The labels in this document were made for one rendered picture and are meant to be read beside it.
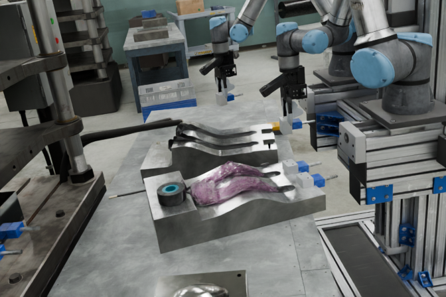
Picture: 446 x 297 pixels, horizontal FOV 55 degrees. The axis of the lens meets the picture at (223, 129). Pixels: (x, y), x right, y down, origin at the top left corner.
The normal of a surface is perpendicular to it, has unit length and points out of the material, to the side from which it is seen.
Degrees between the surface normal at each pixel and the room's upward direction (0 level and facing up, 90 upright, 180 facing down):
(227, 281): 0
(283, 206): 90
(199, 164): 90
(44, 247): 0
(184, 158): 90
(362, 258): 0
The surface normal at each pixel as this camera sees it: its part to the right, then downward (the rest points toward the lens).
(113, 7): 0.17, 0.33
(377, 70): -0.77, 0.41
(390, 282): -0.11, -0.93
